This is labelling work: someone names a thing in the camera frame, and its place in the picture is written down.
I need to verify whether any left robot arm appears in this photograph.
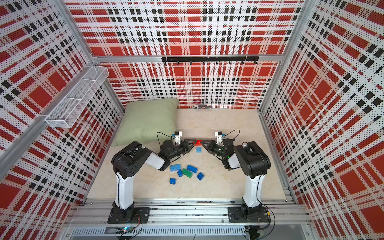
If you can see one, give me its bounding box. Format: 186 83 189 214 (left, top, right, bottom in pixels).
112 139 197 211

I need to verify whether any white wire basket shelf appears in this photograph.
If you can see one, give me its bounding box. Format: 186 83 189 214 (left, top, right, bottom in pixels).
45 66 109 129

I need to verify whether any green circuit board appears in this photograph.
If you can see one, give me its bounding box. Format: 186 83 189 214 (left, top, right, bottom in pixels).
115 226 133 236

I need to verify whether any green lego brick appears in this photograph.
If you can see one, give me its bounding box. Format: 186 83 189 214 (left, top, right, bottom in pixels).
182 169 193 178

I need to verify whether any blue long lego brick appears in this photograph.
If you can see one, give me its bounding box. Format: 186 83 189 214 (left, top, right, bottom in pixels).
187 165 198 174

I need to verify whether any green cushion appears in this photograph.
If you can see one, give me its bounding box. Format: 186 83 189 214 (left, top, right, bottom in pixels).
112 98 179 147

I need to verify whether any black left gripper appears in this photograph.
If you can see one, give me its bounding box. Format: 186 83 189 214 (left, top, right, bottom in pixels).
167 139 198 160

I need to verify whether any black hook rail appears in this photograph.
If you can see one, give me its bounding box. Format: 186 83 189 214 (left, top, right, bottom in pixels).
161 56 260 64

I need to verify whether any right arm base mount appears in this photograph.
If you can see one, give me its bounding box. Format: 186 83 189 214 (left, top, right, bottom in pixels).
228 205 270 223

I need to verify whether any blue tiny lego brick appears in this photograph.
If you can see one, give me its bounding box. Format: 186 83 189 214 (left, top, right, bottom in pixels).
177 170 184 178

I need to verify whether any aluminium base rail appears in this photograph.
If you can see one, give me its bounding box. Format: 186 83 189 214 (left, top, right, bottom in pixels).
60 199 314 240

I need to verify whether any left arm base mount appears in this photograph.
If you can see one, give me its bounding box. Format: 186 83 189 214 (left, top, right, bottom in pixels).
108 202 151 224

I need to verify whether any flag print rolled pouch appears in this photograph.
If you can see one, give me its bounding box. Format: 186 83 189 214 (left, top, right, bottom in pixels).
194 104 213 109

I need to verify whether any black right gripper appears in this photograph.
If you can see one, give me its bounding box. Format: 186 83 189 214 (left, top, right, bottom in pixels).
201 139 228 159

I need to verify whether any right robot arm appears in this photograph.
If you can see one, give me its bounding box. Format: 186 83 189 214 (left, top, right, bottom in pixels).
202 139 271 215

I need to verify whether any red lego brick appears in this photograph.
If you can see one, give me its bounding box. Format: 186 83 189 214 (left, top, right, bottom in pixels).
195 140 202 147

